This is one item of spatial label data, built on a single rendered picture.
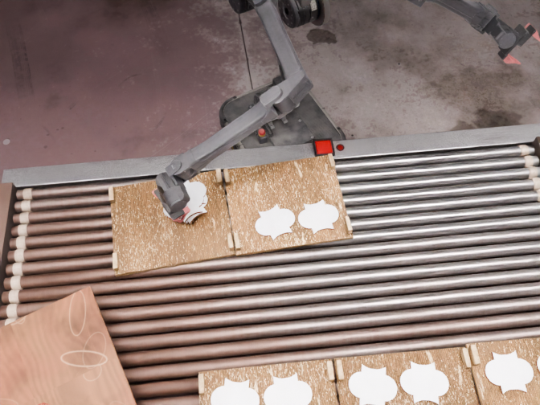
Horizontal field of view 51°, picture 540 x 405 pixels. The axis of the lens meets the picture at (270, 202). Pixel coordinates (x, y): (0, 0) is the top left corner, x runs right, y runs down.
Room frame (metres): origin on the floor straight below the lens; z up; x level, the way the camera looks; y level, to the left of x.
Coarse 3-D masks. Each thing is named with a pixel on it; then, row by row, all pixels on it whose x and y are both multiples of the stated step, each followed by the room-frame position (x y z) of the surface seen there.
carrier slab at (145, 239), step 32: (128, 192) 1.06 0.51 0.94; (224, 192) 1.06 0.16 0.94; (128, 224) 0.93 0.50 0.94; (160, 224) 0.93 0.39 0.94; (192, 224) 0.93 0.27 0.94; (224, 224) 0.92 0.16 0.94; (128, 256) 0.81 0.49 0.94; (160, 256) 0.80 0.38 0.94; (192, 256) 0.80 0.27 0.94; (224, 256) 0.80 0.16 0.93
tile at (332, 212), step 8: (312, 208) 0.98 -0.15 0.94; (320, 208) 0.98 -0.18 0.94; (328, 208) 0.98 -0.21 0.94; (336, 208) 0.98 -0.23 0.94; (304, 216) 0.95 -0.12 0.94; (312, 216) 0.95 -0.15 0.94; (320, 216) 0.94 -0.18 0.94; (328, 216) 0.94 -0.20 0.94; (336, 216) 0.94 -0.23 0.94; (304, 224) 0.91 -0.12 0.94; (312, 224) 0.91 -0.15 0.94; (320, 224) 0.91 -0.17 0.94; (328, 224) 0.91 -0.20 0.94
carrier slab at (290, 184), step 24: (240, 168) 1.16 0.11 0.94; (264, 168) 1.16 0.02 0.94; (288, 168) 1.15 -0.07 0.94; (312, 168) 1.15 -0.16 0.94; (240, 192) 1.05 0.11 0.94; (264, 192) 1.05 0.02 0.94; (288, 192) 1.05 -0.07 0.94; (312, 192) 1.05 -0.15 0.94; (336, 192) 1.05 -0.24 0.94; (240, 216) 0.95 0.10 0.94; (240, 240) 0.86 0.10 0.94; (264, 240) 0.86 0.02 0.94; (288, 240) 0.86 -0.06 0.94; (312, 240) 0.86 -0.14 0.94; (336, 240) 0.86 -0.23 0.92
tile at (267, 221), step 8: (272, 208) 0.98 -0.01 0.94; (264, 216) 0.95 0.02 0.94; (272, 216) 0.95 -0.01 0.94; (280, 216) 0.95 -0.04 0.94; (288, 216) 0.95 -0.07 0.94; (256, 224) 0.92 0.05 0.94; (264, 224) 0.92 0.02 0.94; (272, 224) 0.92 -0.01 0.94; (280, 224) 0.92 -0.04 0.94; (288, 224) 0.92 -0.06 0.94; (264, 232) 0.89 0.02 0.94; (272, 232) 0.88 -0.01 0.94; (280, 232) 0.88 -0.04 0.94; (288, 232) 0.89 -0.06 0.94
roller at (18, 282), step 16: (400, 240) 0.86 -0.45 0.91; (416, 240) 0.86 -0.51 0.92; (432, 240) 0.86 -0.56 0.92; (448, 240) 0.85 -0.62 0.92; (464, 240) 0.85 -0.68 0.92; (480, 240) 0.85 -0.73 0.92; (496, 240) 0.86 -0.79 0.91; (512, 240) 0.86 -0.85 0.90; (240, 256) 0.81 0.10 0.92; (256, 256) 0.81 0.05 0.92; (272, 256) 0.80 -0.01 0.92; (288, 256) 0.80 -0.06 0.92; (304, 256) 0.80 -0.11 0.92; (320, 256) 0.80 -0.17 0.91; (336, 256) 0.81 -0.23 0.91; (352, 256) 0.81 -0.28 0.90; (64, 272) 0.76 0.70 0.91; (80, 272) 0.76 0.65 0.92; (96, 272) 0.76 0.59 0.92; (112, 272) 0.76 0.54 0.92; (144, 272) 0.76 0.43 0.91; (160, 272) 0.76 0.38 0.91; (176, 272) 0.76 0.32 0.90; (16, 288) 0.71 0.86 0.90
